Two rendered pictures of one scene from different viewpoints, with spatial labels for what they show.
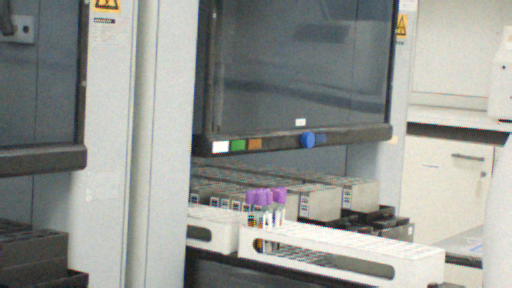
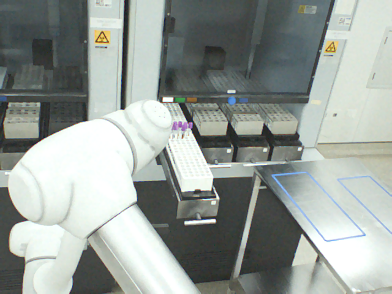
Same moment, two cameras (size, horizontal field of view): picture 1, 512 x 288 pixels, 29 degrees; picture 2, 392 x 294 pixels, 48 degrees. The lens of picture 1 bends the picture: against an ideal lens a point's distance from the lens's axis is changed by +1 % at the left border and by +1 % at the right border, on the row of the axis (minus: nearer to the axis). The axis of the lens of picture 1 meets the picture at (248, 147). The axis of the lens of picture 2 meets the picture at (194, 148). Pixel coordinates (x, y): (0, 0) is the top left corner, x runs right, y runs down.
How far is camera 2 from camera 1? 1.15 m
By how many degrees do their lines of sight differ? 42
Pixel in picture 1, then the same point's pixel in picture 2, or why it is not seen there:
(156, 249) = not seen: hidden behind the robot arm
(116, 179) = (111, 106)
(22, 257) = (60, 128)
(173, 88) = (144, 73)
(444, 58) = not seen: outside the picture
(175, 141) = (146, 94)
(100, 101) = (100, 77)
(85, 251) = not seen: hidden behind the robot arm
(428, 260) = (195, 180)
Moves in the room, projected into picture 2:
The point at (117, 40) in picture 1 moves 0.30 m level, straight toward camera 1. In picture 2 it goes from (108, 54) to (37, 76)
